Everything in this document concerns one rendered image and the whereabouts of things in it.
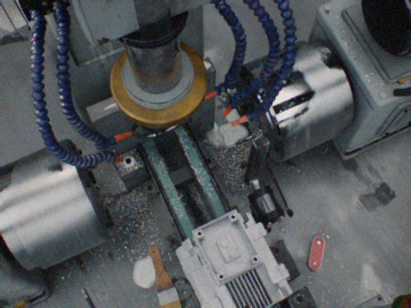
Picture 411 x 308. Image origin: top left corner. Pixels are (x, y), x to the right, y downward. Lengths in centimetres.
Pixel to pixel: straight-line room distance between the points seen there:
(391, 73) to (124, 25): 68
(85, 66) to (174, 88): 32
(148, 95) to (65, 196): 30
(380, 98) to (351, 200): 39
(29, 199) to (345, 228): 82
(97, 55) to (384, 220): 86
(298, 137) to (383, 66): 25
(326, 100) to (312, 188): 36
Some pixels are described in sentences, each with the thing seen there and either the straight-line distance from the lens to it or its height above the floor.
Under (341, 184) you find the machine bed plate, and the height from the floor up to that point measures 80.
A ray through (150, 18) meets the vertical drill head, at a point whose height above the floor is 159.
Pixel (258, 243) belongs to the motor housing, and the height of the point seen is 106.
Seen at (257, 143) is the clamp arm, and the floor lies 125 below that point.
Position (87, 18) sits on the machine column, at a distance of 72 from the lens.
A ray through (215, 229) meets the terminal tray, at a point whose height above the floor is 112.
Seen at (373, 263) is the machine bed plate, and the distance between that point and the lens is 150.
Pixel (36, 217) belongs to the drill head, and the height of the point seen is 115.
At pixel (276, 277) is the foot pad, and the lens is 116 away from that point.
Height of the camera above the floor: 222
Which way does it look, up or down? 71 degrees down
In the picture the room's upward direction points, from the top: 1 degrees clockwise
